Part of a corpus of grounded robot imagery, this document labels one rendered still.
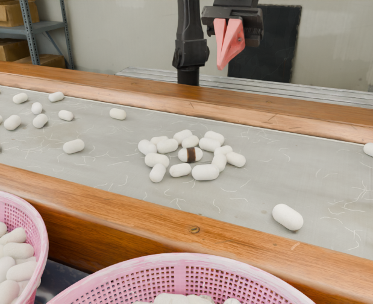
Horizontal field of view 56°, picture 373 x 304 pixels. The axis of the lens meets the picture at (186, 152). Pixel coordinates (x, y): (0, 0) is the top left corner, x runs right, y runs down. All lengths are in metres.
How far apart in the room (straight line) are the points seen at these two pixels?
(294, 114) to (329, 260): 0.36
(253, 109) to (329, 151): 0.16
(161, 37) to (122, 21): 0.34
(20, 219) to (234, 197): 0.26
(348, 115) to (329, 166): 0.16
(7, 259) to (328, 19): 2.34
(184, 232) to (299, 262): 0.11
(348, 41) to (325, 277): 2.26
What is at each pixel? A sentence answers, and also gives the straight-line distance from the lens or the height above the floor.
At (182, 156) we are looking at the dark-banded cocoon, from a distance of 0.53.
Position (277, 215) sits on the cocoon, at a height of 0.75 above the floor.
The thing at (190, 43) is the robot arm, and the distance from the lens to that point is 0.95.
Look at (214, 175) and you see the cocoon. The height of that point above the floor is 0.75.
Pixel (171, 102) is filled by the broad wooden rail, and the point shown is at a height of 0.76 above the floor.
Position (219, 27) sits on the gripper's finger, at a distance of 0.62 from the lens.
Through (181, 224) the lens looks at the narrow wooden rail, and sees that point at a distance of 0.38.
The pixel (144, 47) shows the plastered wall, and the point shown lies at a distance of 2.88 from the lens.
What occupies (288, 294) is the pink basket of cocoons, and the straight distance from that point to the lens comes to 0.33.
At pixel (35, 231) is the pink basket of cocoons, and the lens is 0.43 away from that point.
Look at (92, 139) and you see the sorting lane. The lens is 0.63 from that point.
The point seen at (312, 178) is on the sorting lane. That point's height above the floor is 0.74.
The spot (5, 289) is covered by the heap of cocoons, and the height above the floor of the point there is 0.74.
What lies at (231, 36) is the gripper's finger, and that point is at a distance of 0.61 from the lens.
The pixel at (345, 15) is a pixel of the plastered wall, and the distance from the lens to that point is 2.52.
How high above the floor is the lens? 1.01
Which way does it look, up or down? 29 degrees down
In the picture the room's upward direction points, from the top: straight up
